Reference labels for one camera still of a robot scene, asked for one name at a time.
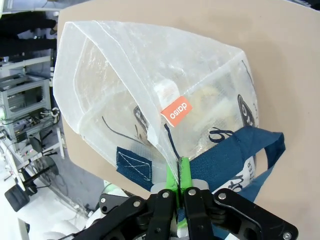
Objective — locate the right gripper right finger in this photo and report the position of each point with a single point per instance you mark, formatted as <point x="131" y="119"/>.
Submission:
<point x="197" y="217"/>

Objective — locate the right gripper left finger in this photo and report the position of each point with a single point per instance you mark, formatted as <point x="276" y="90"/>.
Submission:
<point x="157" y="215"/>

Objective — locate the black cart wheel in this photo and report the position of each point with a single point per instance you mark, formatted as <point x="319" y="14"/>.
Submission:
<point x="16" y="198"/>

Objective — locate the person dark trousers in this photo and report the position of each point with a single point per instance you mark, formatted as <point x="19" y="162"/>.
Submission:
<point x="25" y="32"/>

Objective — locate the grey metal equipment rack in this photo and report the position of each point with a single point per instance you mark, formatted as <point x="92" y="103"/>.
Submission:
<point x="22" y="100"/>

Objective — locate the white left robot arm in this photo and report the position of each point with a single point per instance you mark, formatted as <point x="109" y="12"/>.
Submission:
<point x="117" y="192"/>

